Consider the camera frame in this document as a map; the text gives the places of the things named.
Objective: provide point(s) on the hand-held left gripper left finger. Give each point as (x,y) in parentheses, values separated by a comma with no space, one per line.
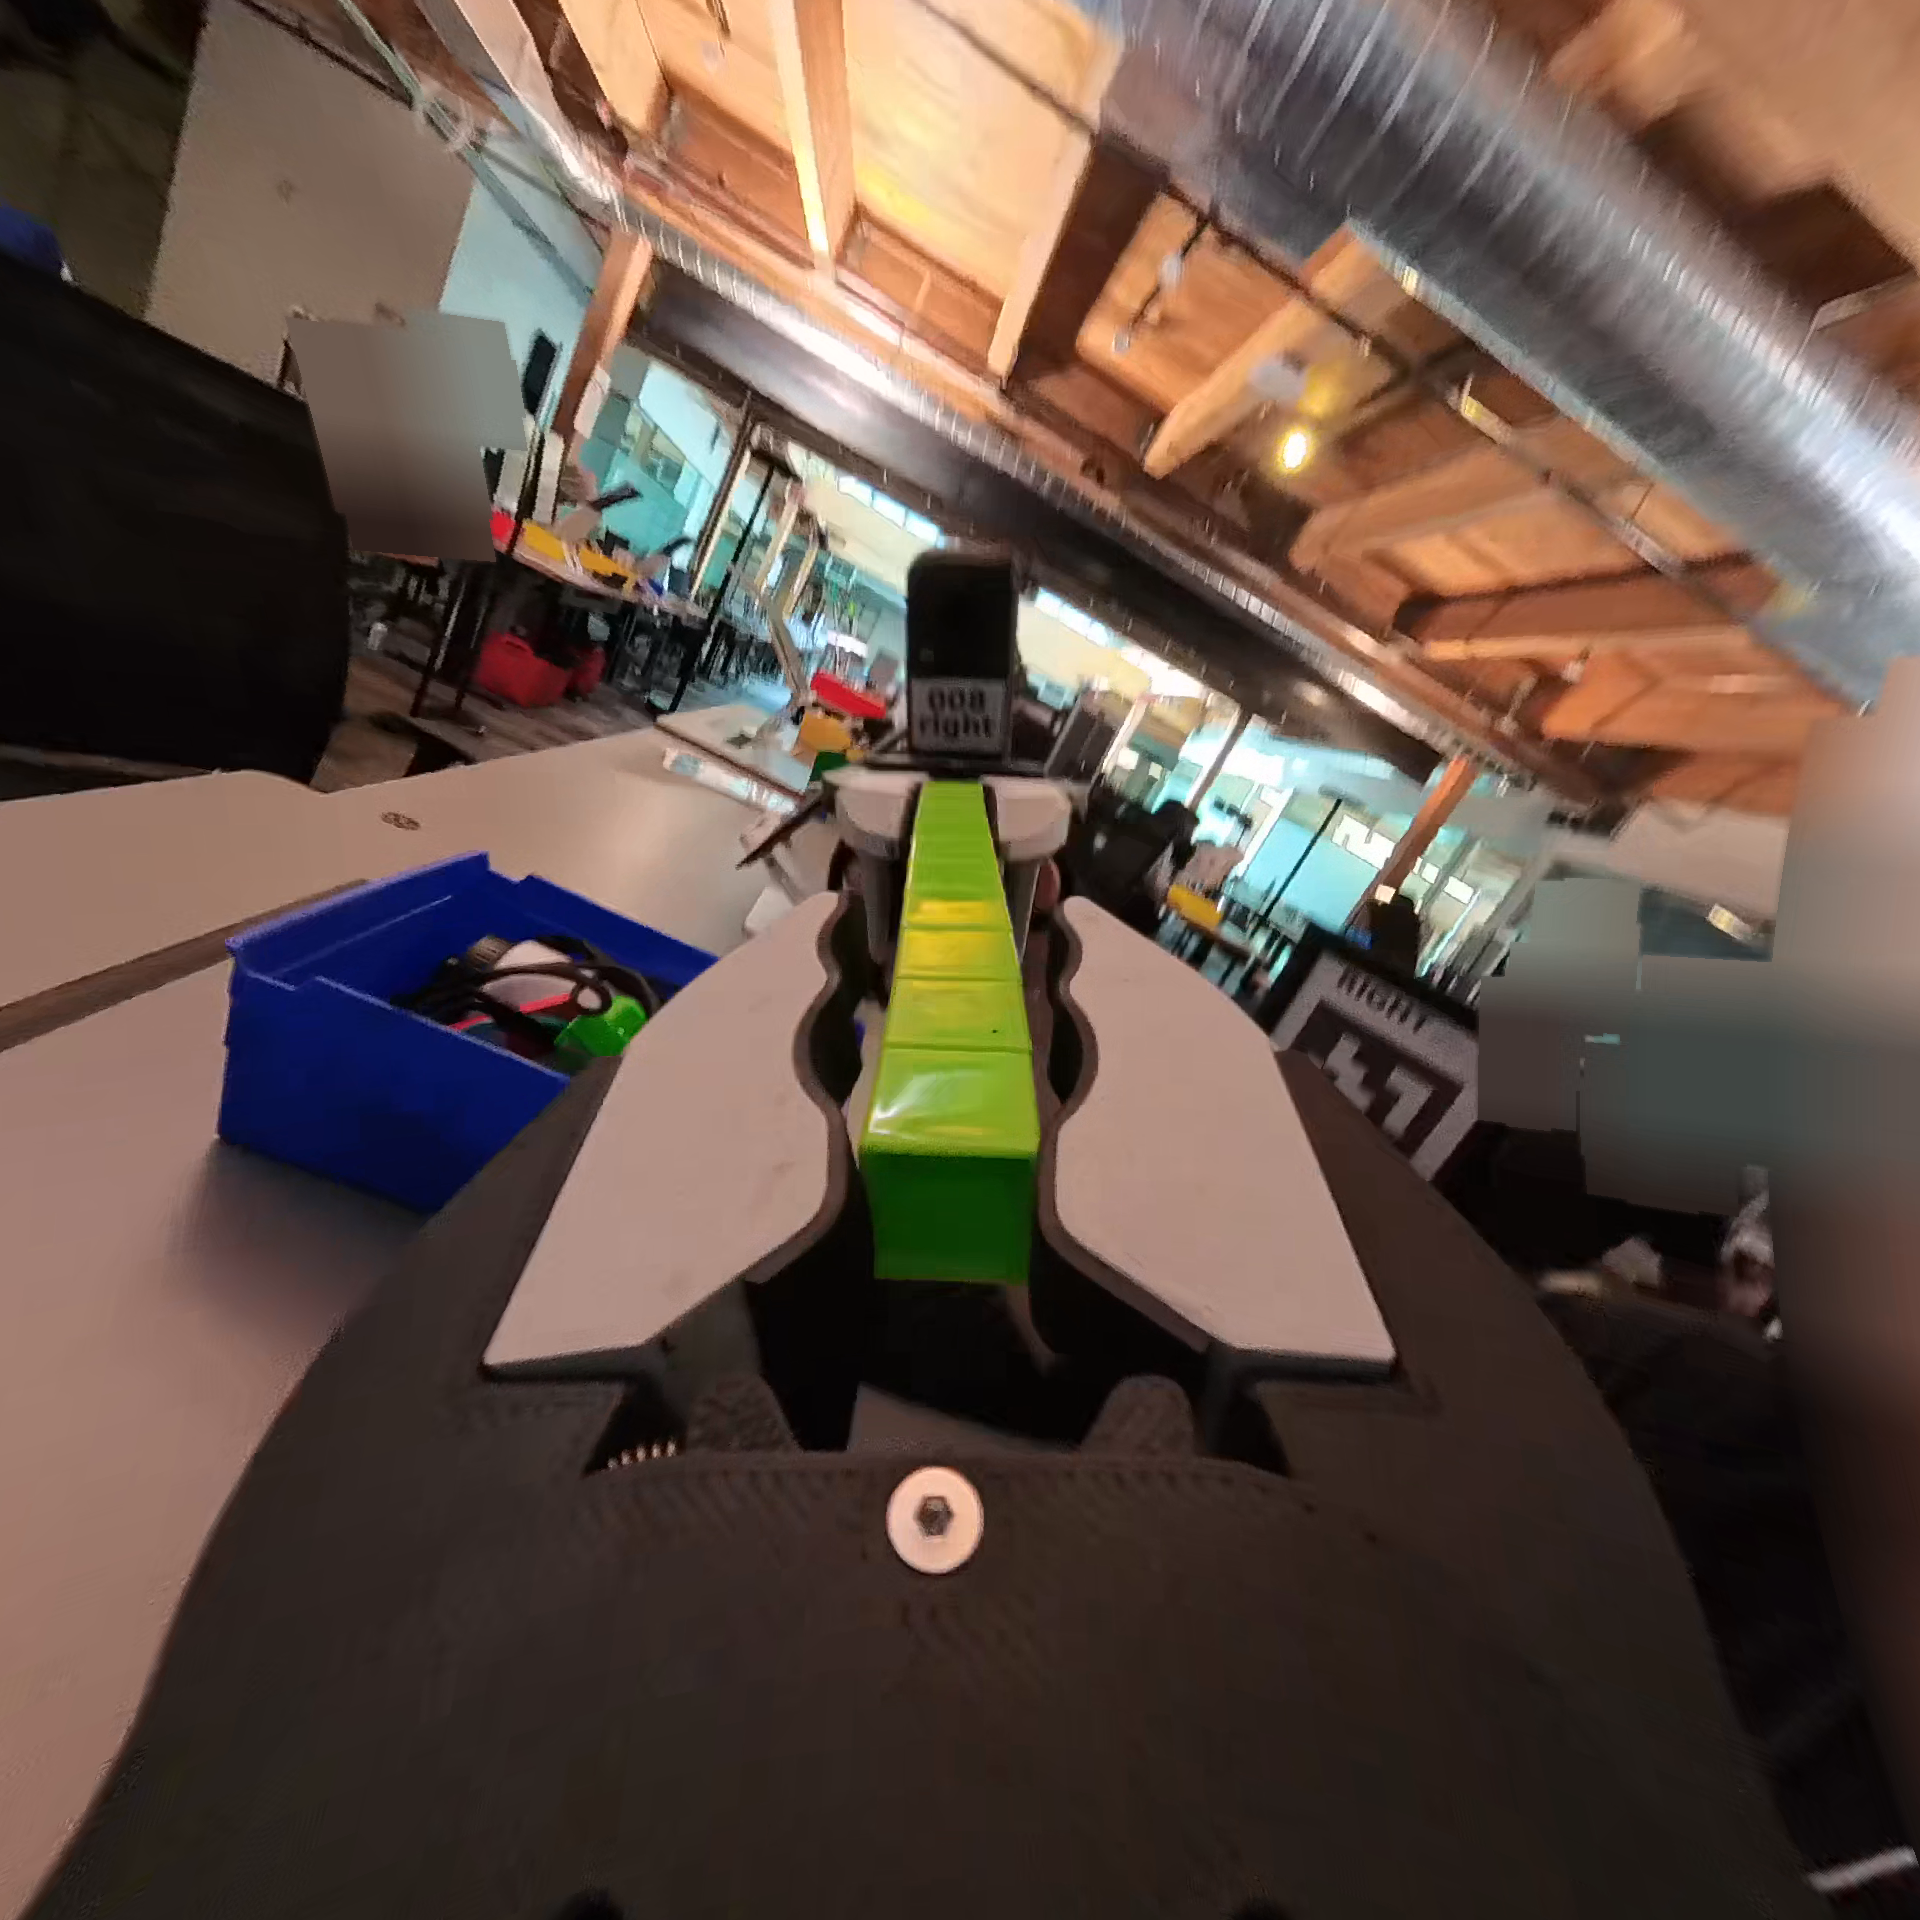
(661,1186)

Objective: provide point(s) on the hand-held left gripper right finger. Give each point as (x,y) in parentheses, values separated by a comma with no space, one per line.
(1231,1202)

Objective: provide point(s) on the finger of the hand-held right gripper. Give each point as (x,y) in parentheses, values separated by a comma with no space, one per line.
(873,820)
(1032,822)

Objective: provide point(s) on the long green block bar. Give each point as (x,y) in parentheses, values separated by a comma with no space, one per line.
(954,1079)

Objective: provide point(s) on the blue plastic bin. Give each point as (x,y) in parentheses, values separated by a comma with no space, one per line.
(345,1096)

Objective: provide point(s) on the short green toy block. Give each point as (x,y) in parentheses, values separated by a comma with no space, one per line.
(600,1028)

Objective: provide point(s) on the black rolling sign stand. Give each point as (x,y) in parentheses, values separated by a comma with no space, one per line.
(1395,1051)

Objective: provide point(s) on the red storage bin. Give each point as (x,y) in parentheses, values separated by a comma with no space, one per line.
(521,674)

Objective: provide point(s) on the ceiling light bulb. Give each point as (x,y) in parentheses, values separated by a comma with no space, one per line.
(1293,447)

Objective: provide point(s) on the long spiral ceiling duct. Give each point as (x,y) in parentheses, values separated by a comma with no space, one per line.
(1575,254)

